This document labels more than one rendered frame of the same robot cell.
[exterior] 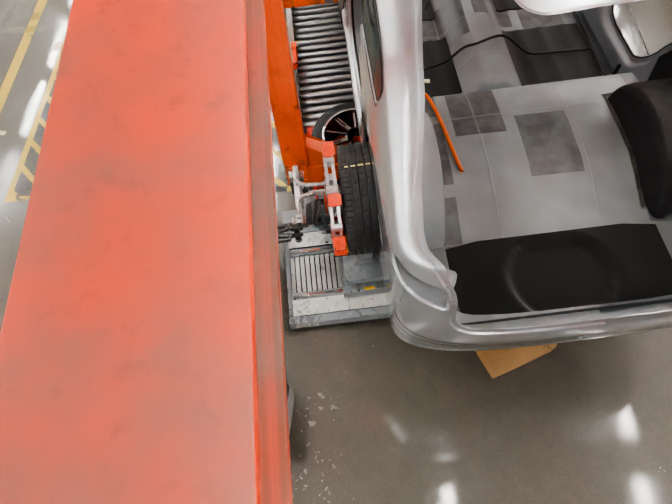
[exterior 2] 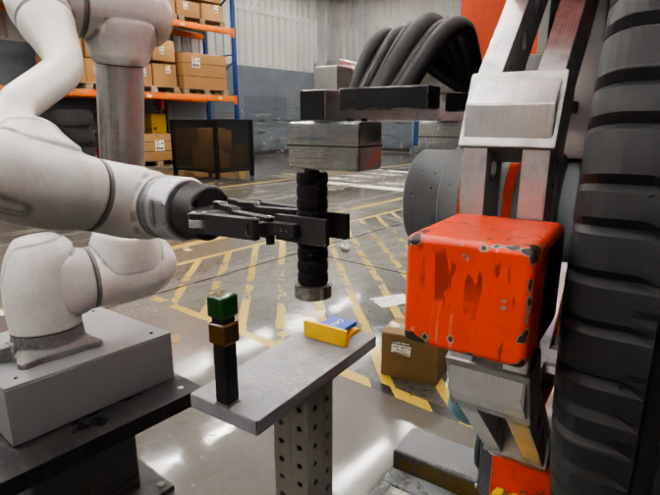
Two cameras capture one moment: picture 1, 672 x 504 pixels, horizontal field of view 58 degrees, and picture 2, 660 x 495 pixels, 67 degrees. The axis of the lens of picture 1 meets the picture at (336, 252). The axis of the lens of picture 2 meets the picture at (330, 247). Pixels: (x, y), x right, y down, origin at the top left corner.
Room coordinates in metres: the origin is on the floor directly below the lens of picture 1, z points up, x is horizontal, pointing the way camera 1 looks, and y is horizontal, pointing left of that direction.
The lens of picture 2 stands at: (1.55, -0.11, 0.95)
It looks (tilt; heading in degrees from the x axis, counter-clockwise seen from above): 14 degrees down; 33
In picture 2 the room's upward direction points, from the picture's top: straight up
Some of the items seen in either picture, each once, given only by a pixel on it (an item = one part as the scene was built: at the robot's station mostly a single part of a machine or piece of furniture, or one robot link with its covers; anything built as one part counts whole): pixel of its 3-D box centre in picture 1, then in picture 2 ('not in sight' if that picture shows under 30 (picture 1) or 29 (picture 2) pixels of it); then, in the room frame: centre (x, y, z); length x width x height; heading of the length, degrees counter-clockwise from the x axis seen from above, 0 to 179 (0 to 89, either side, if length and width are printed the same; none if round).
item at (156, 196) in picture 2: not in sight; (178, 208); (2.02, 0.44, 0.83); 0.09 x 0.06 x 0.09; 179
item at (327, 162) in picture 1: (333, 202); (562, 209); (2.18, -0.03, 0.85); 0.54 x 0.07 x 0.54; 179
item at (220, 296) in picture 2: not in sight; (222, 304); (2.14, 0.49, 0.64); 0.04 x 0.04 x 0.04; 89
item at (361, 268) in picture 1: (364, 246); not in sight; (2.18, -0.20, 0.32); 0.40 x 0.30 x 0.28; 179
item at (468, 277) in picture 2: (340, 245); (483, 279); (1.87, -0.03, 0.85); 0.09 x 0.08 x 0.07; 179
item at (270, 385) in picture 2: not in sight; (294, 366); (2.34, 0.49, 0.44); 0.43 x 0.17 x 0.03; 179
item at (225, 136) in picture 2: not in sight; (212, 147); (8.06, 6.59, 0.49); 1.27 x 0.88 x 0.97; 83
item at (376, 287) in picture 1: (365, 260); not in sight; (2.18, -0.20, 0.13); 0.50 x 0.36 x 0.10; 179
